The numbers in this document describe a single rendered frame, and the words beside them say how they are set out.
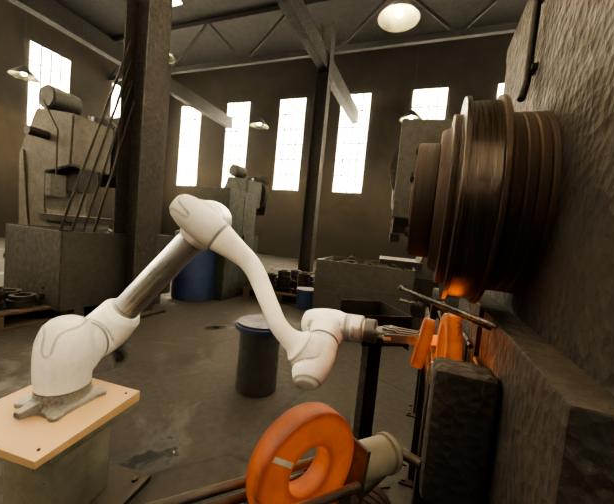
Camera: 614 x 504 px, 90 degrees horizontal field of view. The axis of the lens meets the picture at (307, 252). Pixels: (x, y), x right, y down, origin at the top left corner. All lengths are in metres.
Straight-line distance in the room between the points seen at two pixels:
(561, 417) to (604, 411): 0.03
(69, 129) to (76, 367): 4.84
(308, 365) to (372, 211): 10.26
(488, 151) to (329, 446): 0.54
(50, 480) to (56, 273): 2.33
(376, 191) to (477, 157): 10.50
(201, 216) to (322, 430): 0.74
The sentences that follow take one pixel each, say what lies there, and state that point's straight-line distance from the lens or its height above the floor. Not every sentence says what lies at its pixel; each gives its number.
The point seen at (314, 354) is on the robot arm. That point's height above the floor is 0.67.
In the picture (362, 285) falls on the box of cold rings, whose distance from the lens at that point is 3.26.
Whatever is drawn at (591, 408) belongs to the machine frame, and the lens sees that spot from 0.42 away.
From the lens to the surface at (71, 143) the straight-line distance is 5.78.
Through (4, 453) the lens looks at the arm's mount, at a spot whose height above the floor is 0.37.
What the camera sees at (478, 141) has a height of 1.20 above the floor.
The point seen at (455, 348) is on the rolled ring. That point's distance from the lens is 0.79.
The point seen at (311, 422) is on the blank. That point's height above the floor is 0.77.
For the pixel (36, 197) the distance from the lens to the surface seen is 6.22.
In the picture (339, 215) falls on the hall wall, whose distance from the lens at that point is 11.28.
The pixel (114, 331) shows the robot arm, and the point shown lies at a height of 0.58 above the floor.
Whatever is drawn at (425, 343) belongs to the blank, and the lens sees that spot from 0.96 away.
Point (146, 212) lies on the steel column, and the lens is 3.52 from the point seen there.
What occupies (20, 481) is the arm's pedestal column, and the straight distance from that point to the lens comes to 1.46.
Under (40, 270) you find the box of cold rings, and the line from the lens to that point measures 3.69.
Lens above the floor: 1.01
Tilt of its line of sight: 3 degrees down
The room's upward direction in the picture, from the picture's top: 5 degrees clockwise
